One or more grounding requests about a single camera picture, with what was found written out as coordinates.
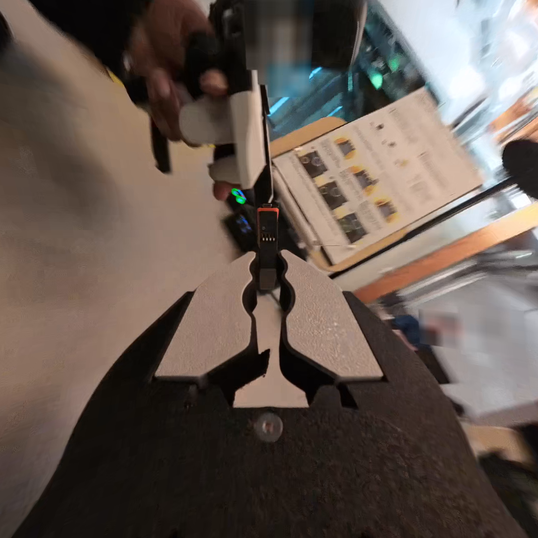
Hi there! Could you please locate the white board ledge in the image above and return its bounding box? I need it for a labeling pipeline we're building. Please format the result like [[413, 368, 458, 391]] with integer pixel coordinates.
[[272, 165, 321, 254]]

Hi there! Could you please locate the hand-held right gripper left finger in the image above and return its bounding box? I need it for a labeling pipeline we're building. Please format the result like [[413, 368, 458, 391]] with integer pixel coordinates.
[[154, 251, 270, 396]]

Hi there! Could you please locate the person's left hand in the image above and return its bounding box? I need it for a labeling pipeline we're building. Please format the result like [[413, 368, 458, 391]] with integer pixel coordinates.
[[128, 0, 229, 141]]

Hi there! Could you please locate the printed paper sheet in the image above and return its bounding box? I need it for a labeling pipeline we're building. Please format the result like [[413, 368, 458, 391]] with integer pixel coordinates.
[[273, 86, 485, 266]]

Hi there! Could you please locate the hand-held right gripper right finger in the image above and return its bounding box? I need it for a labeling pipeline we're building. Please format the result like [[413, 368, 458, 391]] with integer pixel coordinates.
[[279, 251, 385, 398]]

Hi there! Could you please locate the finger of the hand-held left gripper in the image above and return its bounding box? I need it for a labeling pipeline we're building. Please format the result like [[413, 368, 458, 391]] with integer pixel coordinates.
[[229, 69, 275, 207]]

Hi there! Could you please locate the black battery charging case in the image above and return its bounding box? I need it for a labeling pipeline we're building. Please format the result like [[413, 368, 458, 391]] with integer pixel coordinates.
[[222, 210, 259, 254], [225, 185, 258, 212]]

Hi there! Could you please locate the brown wooden panel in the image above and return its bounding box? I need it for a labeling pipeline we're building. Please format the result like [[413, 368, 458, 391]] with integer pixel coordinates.
[[354, 208, 538, 304]]

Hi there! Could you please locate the black battery red edge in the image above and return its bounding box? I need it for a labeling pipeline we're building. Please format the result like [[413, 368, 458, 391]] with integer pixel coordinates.
[[256, 203, 281, 291]]

